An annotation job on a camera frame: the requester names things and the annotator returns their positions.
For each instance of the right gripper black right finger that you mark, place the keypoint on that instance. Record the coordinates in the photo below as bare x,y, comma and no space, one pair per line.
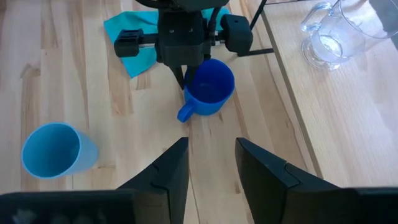
270,186

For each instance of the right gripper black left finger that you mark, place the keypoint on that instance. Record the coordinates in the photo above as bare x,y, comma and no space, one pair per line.
168,186

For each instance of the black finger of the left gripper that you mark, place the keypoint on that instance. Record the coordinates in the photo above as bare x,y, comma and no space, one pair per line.
179,76
191,73

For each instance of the dark blue plastic mug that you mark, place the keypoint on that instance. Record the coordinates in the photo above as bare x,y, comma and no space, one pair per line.
211,105

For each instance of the light blue plastic cup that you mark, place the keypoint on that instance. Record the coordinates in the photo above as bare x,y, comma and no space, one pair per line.
53,152

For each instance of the wooden shelf board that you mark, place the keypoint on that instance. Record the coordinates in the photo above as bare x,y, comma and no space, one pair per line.
357,124

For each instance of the teal cloth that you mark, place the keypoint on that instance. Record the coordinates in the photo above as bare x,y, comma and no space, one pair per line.
136,21

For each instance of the clear glass pitcher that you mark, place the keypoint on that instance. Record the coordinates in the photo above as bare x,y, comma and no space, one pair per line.
329,46

